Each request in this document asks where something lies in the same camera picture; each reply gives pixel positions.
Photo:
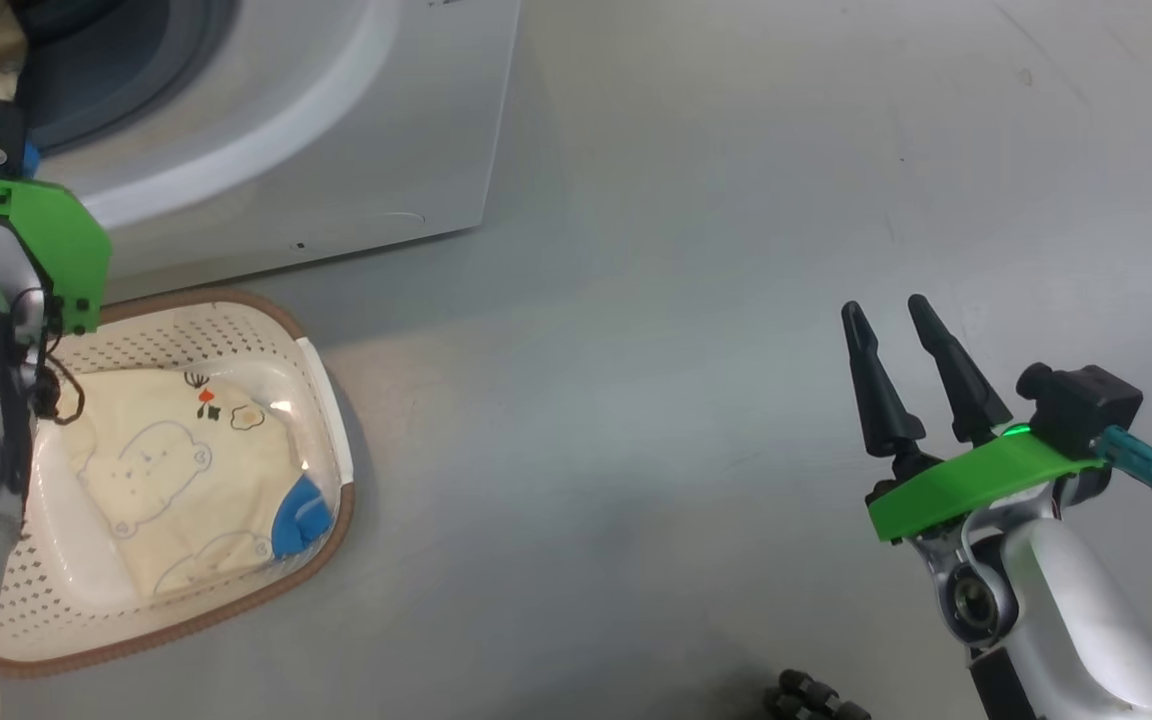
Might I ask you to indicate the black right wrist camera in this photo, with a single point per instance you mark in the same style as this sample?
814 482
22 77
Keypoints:
1086 410

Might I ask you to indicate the white front-load washing machine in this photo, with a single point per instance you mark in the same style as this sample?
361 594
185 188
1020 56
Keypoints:
336 130

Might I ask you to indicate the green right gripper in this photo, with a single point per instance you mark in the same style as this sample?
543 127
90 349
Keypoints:
966 480

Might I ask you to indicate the cream bear print baby garment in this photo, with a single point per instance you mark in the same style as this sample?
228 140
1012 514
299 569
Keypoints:
166 490

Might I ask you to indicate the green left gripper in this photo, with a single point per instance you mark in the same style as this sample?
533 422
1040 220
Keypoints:
56 235

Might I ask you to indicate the cream perforated laundry basket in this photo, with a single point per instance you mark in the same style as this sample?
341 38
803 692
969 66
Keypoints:
236 340

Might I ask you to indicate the black roller omni wheel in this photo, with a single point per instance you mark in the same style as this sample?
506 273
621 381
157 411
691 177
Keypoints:
811 698

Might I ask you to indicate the round white filter cover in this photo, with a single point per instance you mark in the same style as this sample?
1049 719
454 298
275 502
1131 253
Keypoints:
366 228

